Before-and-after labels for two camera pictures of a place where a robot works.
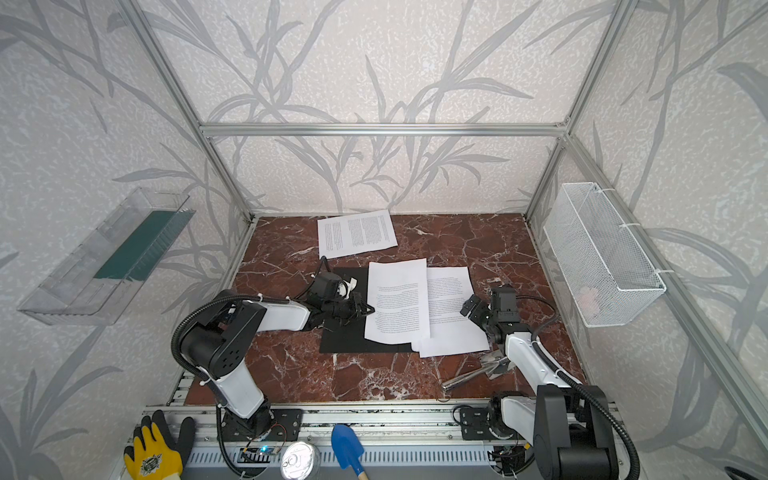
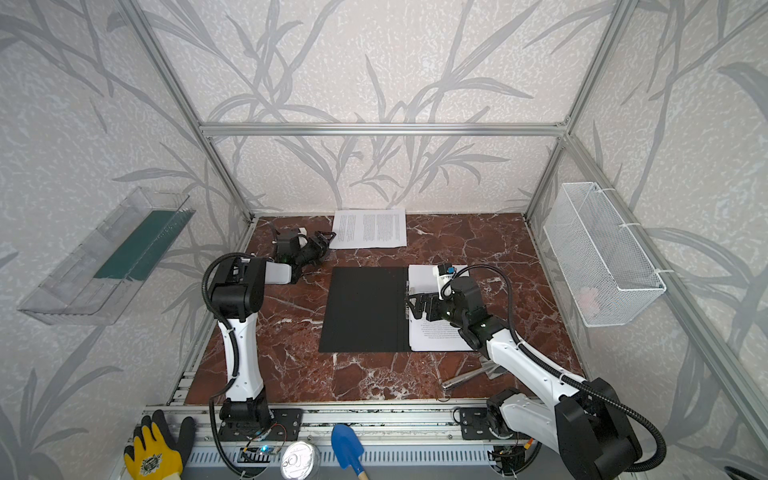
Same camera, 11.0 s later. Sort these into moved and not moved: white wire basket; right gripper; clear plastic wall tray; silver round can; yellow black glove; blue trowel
Moved: right gripper
Not moved: yellow black glove; blue trowel; clear plastic wall tray; white wire basket; silver round can
